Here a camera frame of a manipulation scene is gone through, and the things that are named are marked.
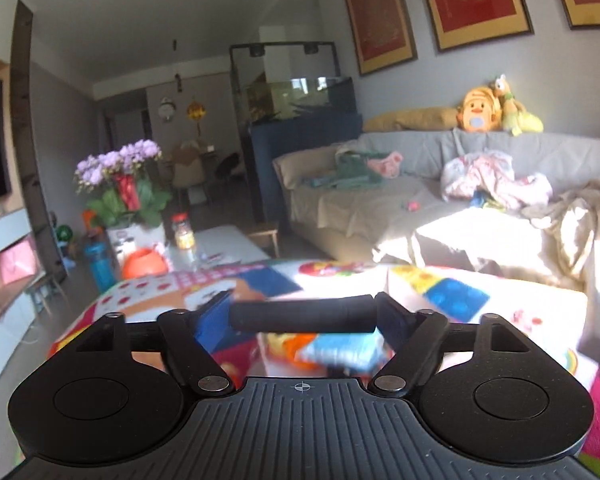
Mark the blue white snack bag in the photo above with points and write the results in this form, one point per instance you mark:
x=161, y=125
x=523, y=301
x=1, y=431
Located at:
x=361, y=352

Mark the colourful cartoon play mat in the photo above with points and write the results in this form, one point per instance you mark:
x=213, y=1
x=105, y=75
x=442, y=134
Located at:
x=237, y=352

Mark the pink cardboard box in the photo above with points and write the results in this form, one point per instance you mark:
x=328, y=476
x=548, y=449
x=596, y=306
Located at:
x=497, y=326

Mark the blue water bottle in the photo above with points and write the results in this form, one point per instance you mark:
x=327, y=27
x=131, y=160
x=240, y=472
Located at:
x=98, y=255

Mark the red framed wall picture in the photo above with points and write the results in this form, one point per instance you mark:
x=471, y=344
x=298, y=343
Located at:
x=461, y=23

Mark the red lidded snack jar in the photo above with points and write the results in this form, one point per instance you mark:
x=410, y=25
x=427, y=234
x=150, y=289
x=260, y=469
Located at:
x=184, y=236

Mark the purple orchid flower pot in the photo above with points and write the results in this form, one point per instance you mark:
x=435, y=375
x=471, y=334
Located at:
x=125, y=202

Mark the yellow duck backpack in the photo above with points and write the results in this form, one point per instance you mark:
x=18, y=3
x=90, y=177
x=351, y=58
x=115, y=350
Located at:
x=480, y=111

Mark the white tv cabinet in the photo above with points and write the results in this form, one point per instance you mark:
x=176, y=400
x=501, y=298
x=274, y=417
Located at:
x=17, y=311

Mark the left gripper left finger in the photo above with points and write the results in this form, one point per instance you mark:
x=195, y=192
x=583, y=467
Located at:
x=185, y=358

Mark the pink gift bag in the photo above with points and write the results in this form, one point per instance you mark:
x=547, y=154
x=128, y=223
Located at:
x=18, y=262

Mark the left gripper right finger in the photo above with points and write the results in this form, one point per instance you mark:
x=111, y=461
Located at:
x=416, y=339

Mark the grey sofa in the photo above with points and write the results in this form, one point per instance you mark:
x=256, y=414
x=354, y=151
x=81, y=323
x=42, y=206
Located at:
x=407, y=219

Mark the green clothes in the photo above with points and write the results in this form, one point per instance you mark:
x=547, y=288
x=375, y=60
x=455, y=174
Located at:
x=359, y=170

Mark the black plush toy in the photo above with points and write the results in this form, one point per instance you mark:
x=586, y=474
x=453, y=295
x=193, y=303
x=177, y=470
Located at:
x=323, y=316

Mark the yellow sofa pillow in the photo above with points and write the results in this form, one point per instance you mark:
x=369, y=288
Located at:
x=421, y=119

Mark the fish tank cabinet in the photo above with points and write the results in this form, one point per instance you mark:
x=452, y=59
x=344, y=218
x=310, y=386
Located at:
x=288, y=96

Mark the pink patterned clothes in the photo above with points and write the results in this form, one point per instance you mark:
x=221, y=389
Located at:
x=492, y=173

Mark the orange round toy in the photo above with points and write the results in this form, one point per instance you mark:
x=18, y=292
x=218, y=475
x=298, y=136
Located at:
x=143, y=262

